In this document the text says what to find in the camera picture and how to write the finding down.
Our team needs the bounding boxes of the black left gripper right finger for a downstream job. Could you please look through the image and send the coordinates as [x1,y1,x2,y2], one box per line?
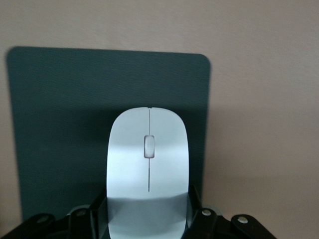
[185,185,282,239]

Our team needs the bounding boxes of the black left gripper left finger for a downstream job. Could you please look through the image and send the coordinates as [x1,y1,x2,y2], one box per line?
[0,193,109,239]

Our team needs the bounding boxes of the white computer mouse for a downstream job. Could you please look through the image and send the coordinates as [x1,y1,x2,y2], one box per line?
[106,107,192,239]

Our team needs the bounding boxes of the black mouse pad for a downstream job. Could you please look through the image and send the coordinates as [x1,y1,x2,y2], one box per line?
[4,46,211,225]

